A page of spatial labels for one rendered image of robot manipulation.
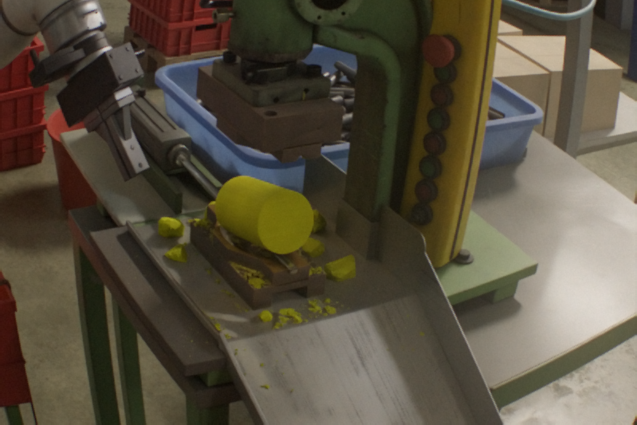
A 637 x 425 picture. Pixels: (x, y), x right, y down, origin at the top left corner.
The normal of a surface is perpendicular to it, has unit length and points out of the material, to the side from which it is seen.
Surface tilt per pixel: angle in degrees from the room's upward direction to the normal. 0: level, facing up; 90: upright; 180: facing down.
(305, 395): 30
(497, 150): 100
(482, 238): 0
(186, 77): 81
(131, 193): 0
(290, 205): 74
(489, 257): 0
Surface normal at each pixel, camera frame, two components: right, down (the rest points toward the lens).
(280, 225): 0.50, 0.15
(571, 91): -0.87, 0.16
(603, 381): 0.08, -0.89
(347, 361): 0.32, -0.56
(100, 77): -0.57, 0.33
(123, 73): 0.68, -0.33
